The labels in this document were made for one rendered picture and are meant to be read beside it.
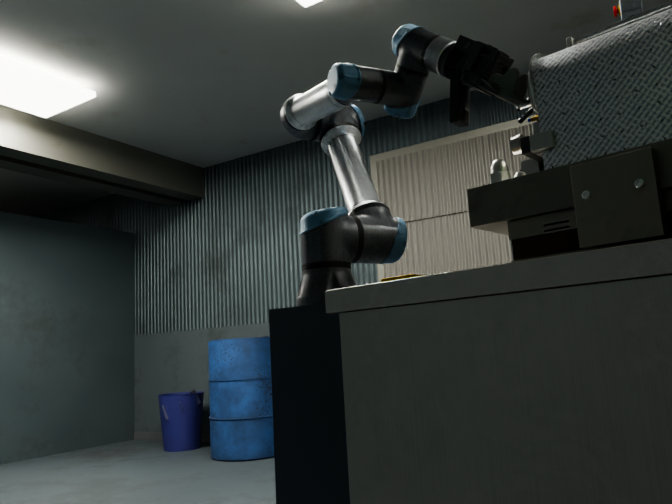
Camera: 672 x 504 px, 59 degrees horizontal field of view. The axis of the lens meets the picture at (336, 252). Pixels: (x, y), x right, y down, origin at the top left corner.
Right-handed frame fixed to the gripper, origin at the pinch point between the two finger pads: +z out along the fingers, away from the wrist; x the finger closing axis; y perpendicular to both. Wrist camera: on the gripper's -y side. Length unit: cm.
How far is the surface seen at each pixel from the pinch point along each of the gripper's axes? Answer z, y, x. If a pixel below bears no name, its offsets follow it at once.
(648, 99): 22.2, 8.2, -4.9
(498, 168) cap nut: 15.1, -10.8, -22.4
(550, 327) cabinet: 37, -24, -31
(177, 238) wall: -435, -254, 248
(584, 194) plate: 30.5, -8.1, -26.9
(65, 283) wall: -445, -322, 153
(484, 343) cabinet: 31, -31, -31
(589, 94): 13.2, 5.6, -4.9
